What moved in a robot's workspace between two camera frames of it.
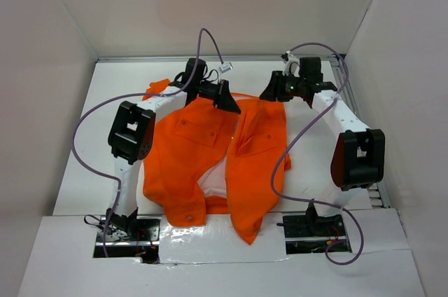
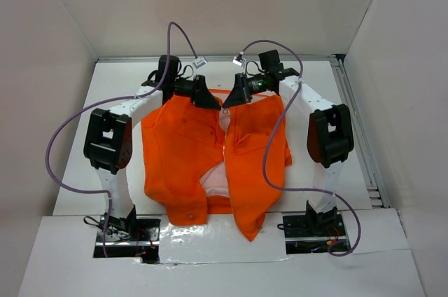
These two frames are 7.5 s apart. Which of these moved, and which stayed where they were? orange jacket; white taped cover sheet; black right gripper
Moved: black right gripper
Stayed: orange jacket; white taped cover sheet
